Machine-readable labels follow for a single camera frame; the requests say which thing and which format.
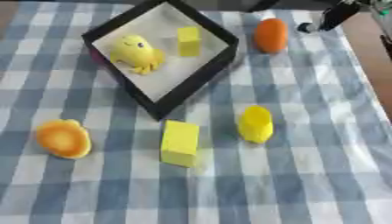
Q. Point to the large yellow rectangular block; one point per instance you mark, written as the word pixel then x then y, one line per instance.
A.
pixel 179 143

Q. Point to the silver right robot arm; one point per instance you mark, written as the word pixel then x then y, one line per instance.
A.
pixel 382 10

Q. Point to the orange oval toy fruit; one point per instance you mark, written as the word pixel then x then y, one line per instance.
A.
pixel 271 35

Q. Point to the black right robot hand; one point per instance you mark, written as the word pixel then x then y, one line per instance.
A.
pixel 337 14

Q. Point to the orange half toy fruit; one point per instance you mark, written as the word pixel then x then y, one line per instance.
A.
pixel 64 139

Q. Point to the yellow octopus soft toy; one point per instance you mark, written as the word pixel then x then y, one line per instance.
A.
pixel 133 54

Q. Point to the small yellow block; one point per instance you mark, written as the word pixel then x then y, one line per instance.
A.
pixel 189 43

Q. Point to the black box with white inside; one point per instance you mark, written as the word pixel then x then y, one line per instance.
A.
pixel 201 73

